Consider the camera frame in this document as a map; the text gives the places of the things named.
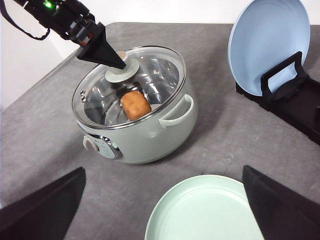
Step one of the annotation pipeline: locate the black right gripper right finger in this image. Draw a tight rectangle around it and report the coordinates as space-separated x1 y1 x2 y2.
242 165 320 240

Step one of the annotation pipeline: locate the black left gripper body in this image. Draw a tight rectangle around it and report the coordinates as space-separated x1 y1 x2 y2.
21 0 99 47

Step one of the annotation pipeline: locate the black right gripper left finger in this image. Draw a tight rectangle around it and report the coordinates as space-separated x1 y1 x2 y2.
0 167 87 240

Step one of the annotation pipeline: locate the glass pot lid green knob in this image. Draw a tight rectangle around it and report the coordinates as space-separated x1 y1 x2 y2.
72 46 186 129

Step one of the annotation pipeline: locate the brown potato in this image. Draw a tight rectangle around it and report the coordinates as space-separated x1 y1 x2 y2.
120 90 152 121

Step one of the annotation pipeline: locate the green plate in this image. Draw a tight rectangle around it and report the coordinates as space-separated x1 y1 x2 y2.
144 175 265 240

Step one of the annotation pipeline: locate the green electric steamer pot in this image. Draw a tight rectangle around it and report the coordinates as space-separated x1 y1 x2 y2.
72 46 196 164

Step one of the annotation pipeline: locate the black plate rack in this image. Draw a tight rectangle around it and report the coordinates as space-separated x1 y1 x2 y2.
235 51 320 145

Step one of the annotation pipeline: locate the blue plate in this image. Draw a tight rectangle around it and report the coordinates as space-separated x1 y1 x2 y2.
228 0 311 96

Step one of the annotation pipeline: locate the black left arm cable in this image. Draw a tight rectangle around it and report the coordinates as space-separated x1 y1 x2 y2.
0 0 51 41

